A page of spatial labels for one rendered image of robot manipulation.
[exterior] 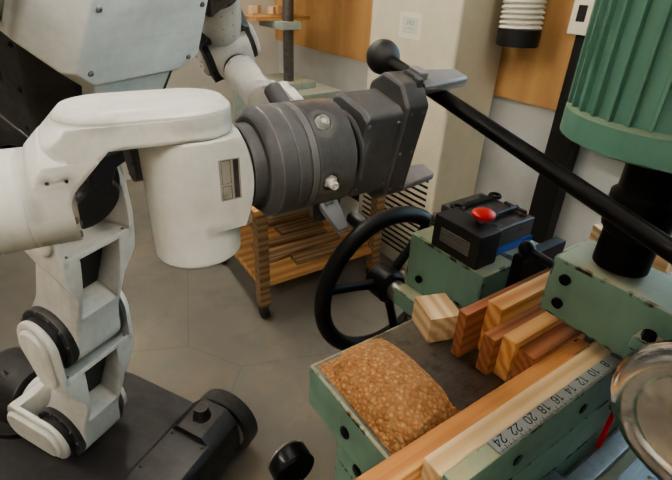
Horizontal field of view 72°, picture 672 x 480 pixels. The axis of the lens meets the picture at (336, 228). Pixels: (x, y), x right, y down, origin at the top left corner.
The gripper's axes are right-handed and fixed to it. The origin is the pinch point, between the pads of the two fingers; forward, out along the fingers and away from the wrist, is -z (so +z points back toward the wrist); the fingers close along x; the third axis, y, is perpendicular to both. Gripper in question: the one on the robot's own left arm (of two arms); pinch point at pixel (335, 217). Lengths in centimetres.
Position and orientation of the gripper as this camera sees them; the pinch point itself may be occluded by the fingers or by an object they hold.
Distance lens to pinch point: 79.3
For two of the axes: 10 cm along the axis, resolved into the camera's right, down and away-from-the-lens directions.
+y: 8.8, -4.0, 2.4
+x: 0.4, -4.5, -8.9
